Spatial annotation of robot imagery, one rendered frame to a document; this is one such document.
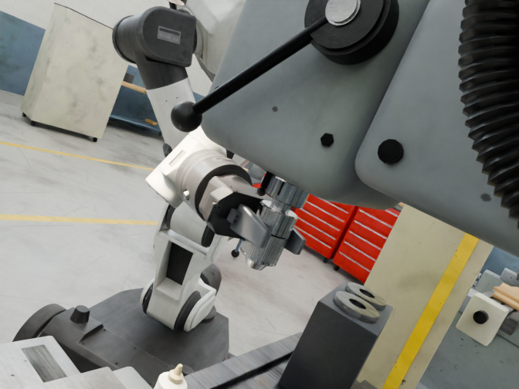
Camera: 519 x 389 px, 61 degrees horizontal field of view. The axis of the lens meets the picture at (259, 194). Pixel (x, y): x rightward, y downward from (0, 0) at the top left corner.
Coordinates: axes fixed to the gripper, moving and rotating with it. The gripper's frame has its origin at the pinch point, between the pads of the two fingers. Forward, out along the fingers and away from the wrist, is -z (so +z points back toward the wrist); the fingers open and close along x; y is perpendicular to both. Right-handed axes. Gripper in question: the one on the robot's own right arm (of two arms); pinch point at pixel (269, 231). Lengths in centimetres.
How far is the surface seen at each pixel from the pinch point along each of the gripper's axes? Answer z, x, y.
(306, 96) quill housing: -6.3, -8.4, -14.8
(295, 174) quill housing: -7.9, -7.4, -8.4
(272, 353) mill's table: 21, 35, 34
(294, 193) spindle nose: -2.1, -0.9, -5.6
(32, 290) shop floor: 189, 34, 125
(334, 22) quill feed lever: -8.7, -10.9, -20.4
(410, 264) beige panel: 71, 158, 25
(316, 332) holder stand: 9.9, 30.4, 20.4
